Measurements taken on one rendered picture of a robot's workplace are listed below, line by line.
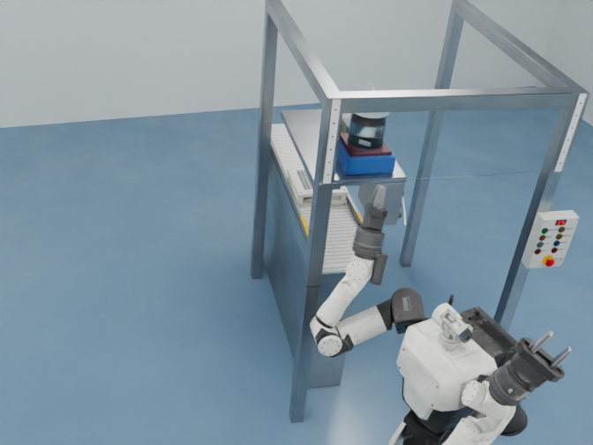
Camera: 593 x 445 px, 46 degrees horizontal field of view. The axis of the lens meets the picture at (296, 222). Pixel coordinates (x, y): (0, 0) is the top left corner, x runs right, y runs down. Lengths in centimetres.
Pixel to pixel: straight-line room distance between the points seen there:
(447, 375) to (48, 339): 245
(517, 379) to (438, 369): 39
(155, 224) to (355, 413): 194
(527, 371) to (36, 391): 257
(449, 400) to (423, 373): 11
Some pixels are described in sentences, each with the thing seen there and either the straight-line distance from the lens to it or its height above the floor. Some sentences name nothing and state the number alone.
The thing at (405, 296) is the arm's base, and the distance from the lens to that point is 225.
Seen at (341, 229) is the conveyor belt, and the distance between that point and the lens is 320.
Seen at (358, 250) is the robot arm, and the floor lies 146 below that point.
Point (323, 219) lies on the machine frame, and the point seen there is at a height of 119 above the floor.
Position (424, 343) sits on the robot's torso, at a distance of 214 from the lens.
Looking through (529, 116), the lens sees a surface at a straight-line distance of 282.
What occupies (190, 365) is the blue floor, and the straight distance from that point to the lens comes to 374.
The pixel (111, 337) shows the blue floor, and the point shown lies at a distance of 392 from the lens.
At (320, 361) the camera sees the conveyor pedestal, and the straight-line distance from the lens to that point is 353.
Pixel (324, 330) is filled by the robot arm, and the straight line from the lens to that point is 220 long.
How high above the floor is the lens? 269
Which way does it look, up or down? 34 degrees down
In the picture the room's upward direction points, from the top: 5 degrees clockwise
